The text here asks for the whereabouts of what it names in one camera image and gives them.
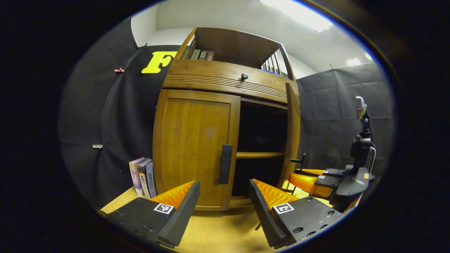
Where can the wooden cabinet door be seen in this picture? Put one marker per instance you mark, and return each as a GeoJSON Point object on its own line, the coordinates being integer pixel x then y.
{"type": "Point", "coordinates": [193, 140]}
{"type": "Point", "coordinates": [291, 123]}

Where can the wooden inner cabinet shelf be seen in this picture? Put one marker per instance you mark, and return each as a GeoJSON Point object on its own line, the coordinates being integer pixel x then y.
{"type": "Point", "coordinates": [260, 154]}

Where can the wooden cabinet drawer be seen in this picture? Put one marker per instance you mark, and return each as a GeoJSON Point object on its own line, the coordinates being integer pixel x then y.
{"type": "Point", "coordinates": [211, 72]}

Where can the large ceiling light panel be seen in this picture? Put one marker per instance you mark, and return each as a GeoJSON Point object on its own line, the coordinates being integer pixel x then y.
{"type": "Point", "coordinates": [299, 14]}

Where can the small ceiling light panel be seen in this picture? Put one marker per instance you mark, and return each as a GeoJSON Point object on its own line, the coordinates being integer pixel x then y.
{"type": "Point", "coordinates": [353, 62]}

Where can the pink purple book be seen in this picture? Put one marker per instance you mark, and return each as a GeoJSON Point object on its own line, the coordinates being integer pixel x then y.
{"type": "Point", "coordinates": [135, 175]}

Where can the dark brown book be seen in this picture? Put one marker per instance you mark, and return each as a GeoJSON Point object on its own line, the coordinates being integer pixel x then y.
{"type": "Point", "coordinates": [203, 54]}

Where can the wooden double-door shoe cabinet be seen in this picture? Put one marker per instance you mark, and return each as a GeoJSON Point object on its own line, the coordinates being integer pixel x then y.
{"type": "Point", "coordinates": [228, 44]}

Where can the reddish brown book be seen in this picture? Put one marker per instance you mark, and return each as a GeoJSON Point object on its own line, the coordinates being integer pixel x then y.
{"type": "Point", "coordinates": [210, 55]}

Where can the black cloth clip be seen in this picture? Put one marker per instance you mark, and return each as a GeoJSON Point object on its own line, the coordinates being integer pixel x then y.
{"type": "Point", "coordinates": [143, 45]}

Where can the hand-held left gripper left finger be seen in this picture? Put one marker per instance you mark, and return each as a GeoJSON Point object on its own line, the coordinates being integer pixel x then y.
{"type": "Point", "coordinates": [182, 211]}

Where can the silver cloth clip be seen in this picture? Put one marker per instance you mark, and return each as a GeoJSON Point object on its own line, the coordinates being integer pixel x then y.
{"type": "Point", "coordinates": [97, 146]}

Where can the blue item on cabinet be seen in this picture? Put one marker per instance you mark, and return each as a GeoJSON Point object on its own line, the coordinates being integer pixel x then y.
{"type": "Point", "coordinates": [270, 71]}

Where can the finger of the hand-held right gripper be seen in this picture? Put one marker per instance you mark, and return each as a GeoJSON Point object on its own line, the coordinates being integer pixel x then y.
{"type": "Point", "coordinates": [334, 172]}
{"type": "Point", "coordinates": [327, 182]}

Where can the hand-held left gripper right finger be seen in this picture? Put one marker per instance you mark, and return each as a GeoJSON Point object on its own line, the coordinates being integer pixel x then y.
{"type": "Point", "coordinates": [263, 214]}

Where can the dark spine book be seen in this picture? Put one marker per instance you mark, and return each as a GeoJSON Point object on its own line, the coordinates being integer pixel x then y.
{"type": "Point", "coordinates": [144, 179]}

